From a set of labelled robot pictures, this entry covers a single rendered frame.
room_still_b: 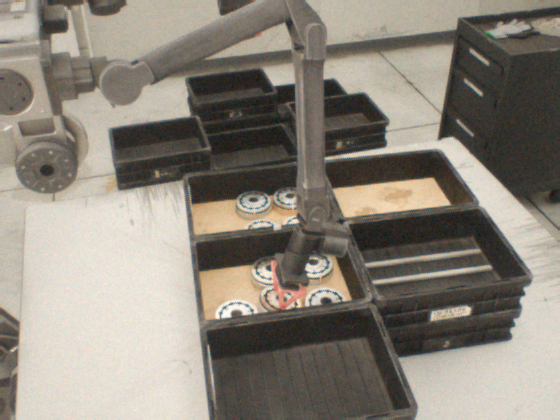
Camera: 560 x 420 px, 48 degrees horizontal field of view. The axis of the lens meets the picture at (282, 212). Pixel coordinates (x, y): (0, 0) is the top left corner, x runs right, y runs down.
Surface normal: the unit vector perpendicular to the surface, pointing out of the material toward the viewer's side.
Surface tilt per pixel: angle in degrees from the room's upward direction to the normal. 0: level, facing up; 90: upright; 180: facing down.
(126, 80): 73
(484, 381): 0
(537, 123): 90
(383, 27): 90
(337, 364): 0
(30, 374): 0
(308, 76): 78
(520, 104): 90
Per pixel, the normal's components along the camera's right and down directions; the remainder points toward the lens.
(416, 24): 0.29, 0.59
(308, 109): 0.22, 0.33
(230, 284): 0.00, -0.79
